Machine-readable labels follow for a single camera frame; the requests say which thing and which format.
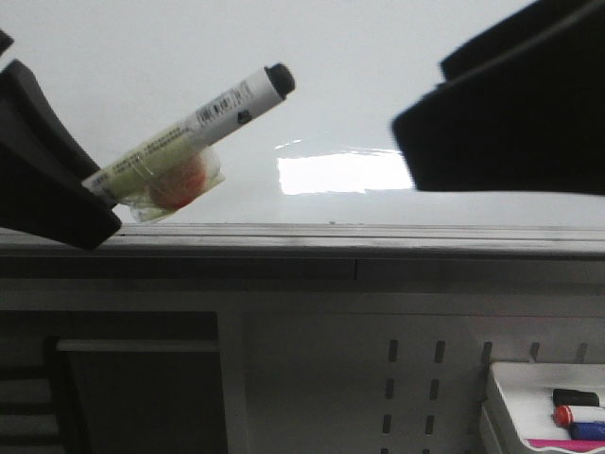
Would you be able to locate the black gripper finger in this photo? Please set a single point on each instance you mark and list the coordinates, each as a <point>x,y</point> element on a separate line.
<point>521,107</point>
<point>42,169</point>

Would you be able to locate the white black whiteboard marker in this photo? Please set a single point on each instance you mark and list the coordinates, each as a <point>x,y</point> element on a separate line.
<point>172,169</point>

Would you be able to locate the white whiteboard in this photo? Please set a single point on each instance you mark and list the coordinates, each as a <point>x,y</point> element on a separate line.
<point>117,72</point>

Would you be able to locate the dark cabinet with shelf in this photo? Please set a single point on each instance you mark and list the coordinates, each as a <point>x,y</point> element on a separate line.
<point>111,382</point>

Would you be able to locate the white storage tray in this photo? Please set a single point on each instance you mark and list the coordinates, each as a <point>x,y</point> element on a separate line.
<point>519,406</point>

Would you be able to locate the red capped marker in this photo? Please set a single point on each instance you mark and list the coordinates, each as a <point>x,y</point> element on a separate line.
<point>565,416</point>

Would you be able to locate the blue capped marker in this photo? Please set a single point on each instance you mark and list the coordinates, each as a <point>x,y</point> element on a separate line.
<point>593,431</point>

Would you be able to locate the white pegboard panel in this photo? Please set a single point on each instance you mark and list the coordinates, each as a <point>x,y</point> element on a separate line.
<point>395,383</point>

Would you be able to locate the pink item in tray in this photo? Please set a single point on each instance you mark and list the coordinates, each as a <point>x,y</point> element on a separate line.
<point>580,446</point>

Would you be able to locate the grey whiteboard ledge rail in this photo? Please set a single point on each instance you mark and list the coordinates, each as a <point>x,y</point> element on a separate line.
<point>291,251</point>

